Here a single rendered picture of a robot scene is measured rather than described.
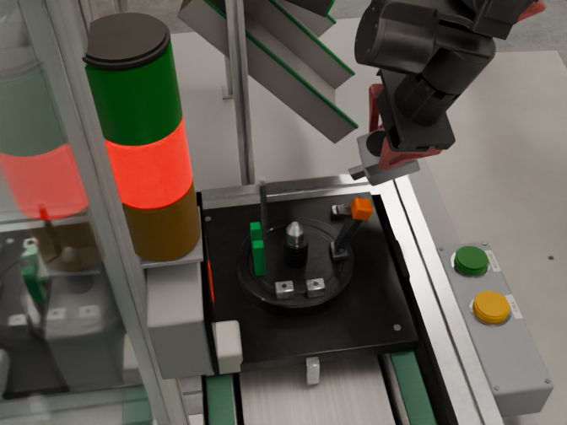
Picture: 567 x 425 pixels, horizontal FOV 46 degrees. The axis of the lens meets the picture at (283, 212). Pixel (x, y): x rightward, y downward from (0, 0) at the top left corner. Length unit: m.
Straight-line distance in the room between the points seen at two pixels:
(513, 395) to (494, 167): 0.48
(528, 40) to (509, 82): 1.85
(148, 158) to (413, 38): 0.33
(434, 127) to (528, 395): 0.30
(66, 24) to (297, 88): 0.57
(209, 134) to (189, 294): 0.74
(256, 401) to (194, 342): 0.32
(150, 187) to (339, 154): 0.75
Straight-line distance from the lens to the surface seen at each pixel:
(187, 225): 0.44
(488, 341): 0.80
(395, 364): 0.77
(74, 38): 0.36
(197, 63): 1.36
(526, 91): 1.34
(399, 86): 0.74
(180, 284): 0.47
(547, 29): 3.31
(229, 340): 0.74
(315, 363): 0.75
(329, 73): 1.04
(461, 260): 0.85
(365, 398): 0.79
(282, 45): 1.01
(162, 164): 0.40
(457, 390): 0.76
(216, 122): 1.21
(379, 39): 0.64
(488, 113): 1.26
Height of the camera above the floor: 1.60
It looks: 46 degrees down
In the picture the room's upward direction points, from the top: 1 degrees counter-clockwise
